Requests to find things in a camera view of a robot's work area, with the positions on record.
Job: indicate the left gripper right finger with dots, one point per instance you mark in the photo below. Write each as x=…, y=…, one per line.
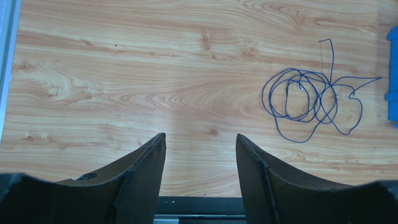
x=275, y=192

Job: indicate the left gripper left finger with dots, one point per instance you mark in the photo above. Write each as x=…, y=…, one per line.
x=125, y=191

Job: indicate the left blue plastic bin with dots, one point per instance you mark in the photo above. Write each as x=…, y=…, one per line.
x=392, y=96

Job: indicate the left aluminium frame post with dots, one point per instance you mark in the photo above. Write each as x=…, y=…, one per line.
x=10, y=11

